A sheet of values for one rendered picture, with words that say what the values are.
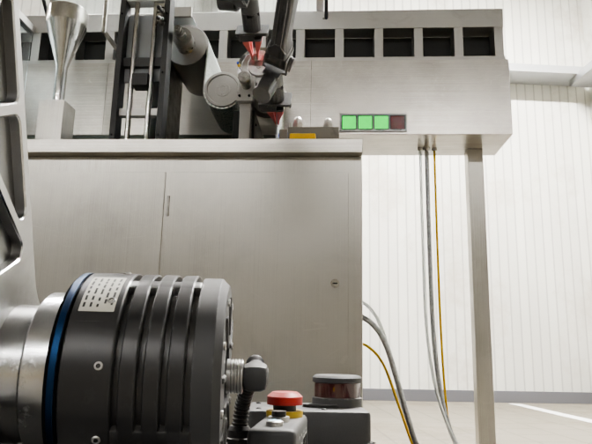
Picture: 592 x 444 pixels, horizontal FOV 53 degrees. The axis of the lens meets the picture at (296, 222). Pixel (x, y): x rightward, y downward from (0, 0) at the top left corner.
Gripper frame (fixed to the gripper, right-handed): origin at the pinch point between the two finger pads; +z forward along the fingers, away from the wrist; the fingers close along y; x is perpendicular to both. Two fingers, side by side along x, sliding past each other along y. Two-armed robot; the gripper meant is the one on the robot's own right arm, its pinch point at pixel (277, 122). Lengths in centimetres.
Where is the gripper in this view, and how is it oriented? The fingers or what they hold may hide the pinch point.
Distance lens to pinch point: 194.5
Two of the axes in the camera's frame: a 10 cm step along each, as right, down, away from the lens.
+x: 0.5, -7.5, 6.7
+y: 10.0, 0.1, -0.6
